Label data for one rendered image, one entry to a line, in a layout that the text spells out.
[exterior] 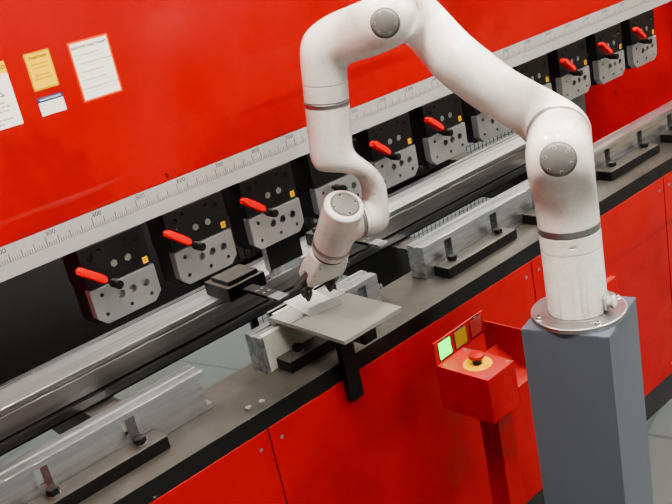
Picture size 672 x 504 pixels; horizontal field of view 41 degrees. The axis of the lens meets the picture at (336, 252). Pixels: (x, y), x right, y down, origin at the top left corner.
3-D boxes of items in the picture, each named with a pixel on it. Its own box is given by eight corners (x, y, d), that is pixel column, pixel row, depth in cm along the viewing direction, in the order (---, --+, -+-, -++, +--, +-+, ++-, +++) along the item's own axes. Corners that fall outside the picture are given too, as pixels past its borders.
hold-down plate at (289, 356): (292, 374, 209) (289, 363, 208) (278, 368, 213) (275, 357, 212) (381, 320, 226) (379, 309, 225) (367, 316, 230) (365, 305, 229)
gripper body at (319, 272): (341, 226, 198) (331, 255, 207) (302, 242, 193) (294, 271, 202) (359, 252, 195) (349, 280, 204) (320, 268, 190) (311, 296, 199)
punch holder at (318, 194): (321, 220, 213) (307, 154, 208) (299, 216, 220) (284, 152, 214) (366, 199, 222) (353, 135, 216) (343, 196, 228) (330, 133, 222)
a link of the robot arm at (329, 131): (366, 86, 186) (376, 223, 197) (296, 100, 179) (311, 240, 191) (388, 93, 178) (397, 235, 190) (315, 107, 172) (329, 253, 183)
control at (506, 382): (494, 424, 211) (484, 358, 205) (442, 407, 223) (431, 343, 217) (542, 385, 223) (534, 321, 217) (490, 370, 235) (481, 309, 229)
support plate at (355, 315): (345, 345, 191) (344, 341, 191) (270, 321, 211) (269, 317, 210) (402, 310, 202) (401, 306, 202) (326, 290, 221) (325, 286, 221)
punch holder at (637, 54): (634, 69, 294) (630, 18, 288) (611, 69, 301) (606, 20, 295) (657, 58, 303) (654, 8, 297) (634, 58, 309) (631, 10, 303)
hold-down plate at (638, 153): (612, 181, 288) (611, 172, 287) (597, 179, 292) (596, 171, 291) (660, 152, 305) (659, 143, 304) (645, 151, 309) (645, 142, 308)
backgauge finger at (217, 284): (266, 314, 216) (262, 295, 215) (206, 295, 235) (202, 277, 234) (303, 294, 223) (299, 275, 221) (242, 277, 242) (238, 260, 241)
